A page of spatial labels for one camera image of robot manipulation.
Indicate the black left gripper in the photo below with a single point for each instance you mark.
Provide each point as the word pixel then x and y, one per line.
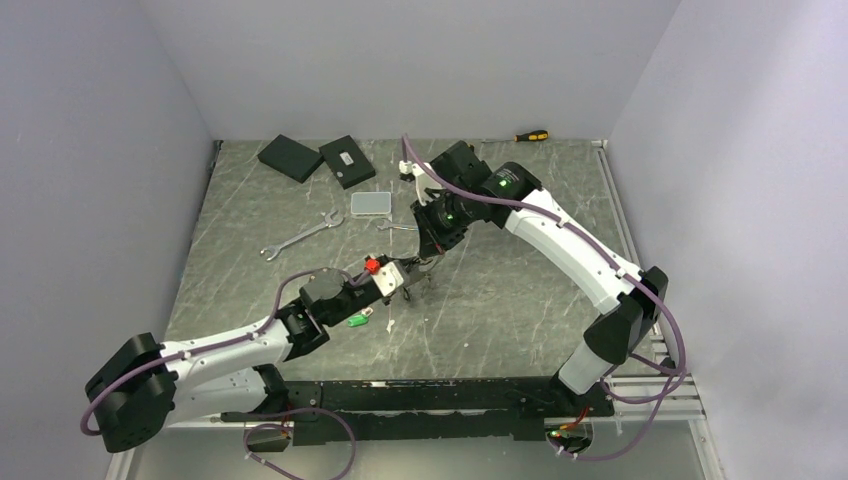
pixel 402 259

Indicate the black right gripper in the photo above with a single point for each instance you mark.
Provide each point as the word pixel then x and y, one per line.
pixel 433 240

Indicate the key with green tag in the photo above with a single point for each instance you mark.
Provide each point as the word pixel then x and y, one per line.
pixel 361 318

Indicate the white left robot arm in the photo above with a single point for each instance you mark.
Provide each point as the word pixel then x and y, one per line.
pixel 147 385

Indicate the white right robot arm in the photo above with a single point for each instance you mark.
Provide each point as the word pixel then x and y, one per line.
pixel 457 189

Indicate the small silver wrench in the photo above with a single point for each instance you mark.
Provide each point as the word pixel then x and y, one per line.
pixel 387 224

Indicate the large silver wrench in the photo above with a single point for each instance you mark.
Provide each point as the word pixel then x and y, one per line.
pixel 332 219

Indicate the black box with label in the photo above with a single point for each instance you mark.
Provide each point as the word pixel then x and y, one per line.
pixel 348 163

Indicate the black flat box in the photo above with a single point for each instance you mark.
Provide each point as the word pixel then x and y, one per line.
pixel 290 158

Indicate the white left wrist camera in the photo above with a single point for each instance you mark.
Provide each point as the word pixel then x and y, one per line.
pixel 390 278

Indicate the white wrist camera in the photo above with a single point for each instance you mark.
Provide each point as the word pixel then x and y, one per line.
pixel 390 278
pixel 411 172

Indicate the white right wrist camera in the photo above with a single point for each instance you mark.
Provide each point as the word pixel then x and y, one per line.
pixel 411 172

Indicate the white network switch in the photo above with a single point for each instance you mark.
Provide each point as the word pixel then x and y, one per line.
pixel 375 204

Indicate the orange black screwdriver at wall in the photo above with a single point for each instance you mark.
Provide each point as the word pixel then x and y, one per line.
pixel 527 137

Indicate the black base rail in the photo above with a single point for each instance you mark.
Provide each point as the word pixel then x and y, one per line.
pixel 521 408

